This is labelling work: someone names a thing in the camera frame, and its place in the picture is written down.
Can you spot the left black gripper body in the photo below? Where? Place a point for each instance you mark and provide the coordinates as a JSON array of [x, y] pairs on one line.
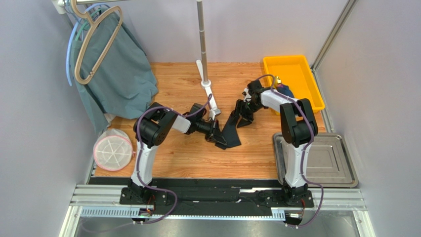
[[205, 128]]

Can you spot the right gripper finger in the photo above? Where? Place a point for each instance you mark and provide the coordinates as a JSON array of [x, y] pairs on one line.
[[245, 121], [236, 113]]

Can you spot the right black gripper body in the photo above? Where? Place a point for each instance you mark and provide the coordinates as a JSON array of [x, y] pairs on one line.
[[245, 107]]

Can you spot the black paper napkin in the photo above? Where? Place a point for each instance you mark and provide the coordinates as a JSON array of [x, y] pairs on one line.
[[230, 134]]

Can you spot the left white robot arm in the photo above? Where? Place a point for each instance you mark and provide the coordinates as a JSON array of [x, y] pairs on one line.
[[151, 130]]

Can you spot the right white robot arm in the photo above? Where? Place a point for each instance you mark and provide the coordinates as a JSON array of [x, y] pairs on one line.
[[298, 128]]

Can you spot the rolled dark blue napkin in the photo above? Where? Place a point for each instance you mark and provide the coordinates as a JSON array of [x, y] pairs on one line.
[[285, 90]]

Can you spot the white stand base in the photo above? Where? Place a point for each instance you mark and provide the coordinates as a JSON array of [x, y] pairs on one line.
[[208, 88]]

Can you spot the yellow plastic bin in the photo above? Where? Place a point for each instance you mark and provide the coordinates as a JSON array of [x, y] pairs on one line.
[[294, 72]]

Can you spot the metal tray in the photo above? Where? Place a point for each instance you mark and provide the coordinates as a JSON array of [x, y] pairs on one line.
[[328, 163]]

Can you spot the pink rimmed white mesh basket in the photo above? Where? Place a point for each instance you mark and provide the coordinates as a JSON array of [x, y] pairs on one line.
[[113, 150]]

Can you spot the metal stand pole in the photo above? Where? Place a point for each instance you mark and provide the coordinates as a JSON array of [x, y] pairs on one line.
[[202, 63]]

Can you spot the teal hanging cloth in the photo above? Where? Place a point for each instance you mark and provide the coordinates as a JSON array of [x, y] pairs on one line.
[[124, 84]]

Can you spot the green clothes hanger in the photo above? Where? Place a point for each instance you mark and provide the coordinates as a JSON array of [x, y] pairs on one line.
[[86, 26]]

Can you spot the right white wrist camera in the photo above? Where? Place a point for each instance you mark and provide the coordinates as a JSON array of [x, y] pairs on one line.
[[247, 96]]

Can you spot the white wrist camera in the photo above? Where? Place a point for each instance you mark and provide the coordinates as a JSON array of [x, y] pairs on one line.
[[214, 113], [247, 96]]

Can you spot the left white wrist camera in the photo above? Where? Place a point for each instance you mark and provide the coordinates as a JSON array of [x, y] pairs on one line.
[[214, 113]]

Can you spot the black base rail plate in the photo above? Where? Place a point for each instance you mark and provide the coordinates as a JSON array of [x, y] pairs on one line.
[[215, 197]]

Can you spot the aluminium frame rail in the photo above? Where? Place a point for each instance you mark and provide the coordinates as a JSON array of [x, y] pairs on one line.
[[102, 201]]

